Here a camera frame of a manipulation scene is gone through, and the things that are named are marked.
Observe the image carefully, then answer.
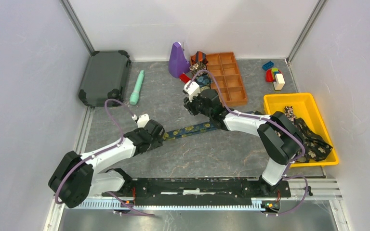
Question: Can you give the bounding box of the navy yellow floral tie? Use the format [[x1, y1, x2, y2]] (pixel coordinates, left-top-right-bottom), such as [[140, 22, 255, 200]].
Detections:
[[163, 122, 217, 141]]

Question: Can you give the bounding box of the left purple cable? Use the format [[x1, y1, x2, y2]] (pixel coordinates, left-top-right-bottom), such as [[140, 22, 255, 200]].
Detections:
[[54, 99, 156, 218]]

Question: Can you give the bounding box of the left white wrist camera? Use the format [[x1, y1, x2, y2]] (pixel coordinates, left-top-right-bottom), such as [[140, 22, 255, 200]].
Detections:
[[132, 114, 150, 128]]

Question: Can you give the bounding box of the yellow plastic bin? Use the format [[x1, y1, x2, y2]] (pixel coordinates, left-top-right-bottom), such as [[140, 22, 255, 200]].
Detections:
[[264, 93, 339, 167]]

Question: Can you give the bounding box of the purple metronome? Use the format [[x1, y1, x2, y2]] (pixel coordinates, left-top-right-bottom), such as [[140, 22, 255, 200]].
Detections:
[[168, 42, 190, 78]]

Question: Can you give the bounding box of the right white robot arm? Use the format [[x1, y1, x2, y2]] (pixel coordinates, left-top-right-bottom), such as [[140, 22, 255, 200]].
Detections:
[[183, 88, 305, 196]]

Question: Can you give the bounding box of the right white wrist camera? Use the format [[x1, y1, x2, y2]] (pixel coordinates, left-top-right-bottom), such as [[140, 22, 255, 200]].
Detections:
[[183, 80, 200, 102]]

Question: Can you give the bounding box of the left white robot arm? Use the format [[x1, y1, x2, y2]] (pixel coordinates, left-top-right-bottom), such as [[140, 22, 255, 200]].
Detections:
[[48, 119, 165, 208]]

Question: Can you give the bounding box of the mint green flashlight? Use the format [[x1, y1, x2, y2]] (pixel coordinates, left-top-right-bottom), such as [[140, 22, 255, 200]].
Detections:
[[129, 70, 145, 105]]

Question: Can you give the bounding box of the brown floral rolled tie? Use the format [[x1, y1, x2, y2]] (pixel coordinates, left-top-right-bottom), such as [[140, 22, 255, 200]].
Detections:
[[189, 62, 207, 76]]

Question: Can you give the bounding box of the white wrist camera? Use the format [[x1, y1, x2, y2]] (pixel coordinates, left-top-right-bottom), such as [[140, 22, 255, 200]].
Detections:
[[132, 114, 150, 128], [183, 80, 200, 102]]

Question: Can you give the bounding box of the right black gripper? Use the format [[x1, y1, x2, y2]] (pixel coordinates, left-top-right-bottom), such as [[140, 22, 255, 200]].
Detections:
[[183, 91, 212, 118]]

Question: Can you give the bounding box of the blue toy brick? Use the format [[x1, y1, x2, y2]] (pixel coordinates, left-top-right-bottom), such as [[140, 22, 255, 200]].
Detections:
[[262, 61, 274, 71]]

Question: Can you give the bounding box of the orange navy striped rolled tie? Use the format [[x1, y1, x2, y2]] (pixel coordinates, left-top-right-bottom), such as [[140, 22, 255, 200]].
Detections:
[[192, 51, 209, 64]]

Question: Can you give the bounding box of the orange wooden compartment tray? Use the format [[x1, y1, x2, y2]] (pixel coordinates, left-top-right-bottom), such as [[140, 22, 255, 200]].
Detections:
[[190, 52, 248, 107]]

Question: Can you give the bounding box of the dark green hard case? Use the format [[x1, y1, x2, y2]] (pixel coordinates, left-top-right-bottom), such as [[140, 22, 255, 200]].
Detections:
[[78, 50, 131, 107]]

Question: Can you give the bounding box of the pink floral dark tie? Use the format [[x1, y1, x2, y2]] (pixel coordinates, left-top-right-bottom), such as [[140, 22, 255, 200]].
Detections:
[[284, 106, 297, 126]]

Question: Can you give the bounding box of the white toy block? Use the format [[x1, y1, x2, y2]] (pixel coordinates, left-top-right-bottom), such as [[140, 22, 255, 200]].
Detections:
[[273, 73, 285, 90]]

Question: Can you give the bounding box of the red block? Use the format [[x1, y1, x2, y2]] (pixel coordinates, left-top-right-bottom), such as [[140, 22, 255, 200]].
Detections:
[[179, 73, 190, 84]]

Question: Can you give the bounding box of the blue patterned rolled tie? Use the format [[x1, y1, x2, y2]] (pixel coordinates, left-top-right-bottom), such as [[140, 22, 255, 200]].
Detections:
[[195, 74, 211, 91]]

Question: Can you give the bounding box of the colourful toy block stack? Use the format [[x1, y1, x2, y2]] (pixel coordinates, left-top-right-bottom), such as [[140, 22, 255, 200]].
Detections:
[[265, 68, 282, 82]]

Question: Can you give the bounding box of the black gold floral tie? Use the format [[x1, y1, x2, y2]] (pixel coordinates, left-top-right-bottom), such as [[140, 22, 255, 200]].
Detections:
[[294, 118, 333, 163]]

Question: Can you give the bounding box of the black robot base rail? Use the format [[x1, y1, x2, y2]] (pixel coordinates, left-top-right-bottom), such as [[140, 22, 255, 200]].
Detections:
[[114, 177, 291, 206]]

